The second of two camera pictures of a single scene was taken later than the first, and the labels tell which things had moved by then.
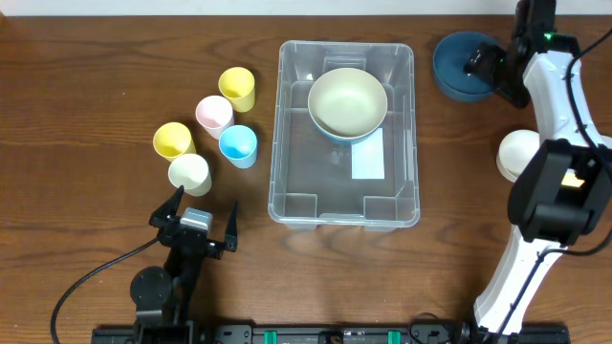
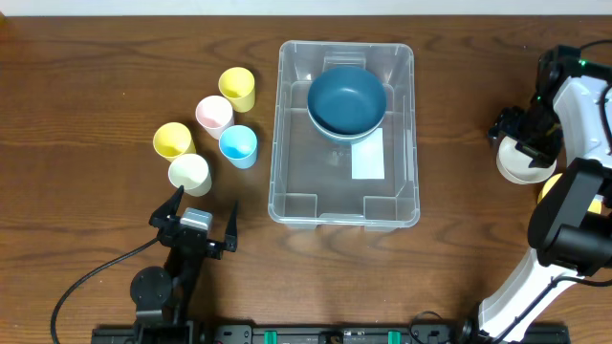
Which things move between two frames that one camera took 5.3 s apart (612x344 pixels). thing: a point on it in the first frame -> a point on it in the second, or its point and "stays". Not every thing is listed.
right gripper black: (485, 61) -> (534, 132)
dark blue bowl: (450, 56) -> (346, 99)
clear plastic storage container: (344, 136) stays
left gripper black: (192, 237) stays
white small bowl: (515, 150) stays
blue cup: (239, 143) stays
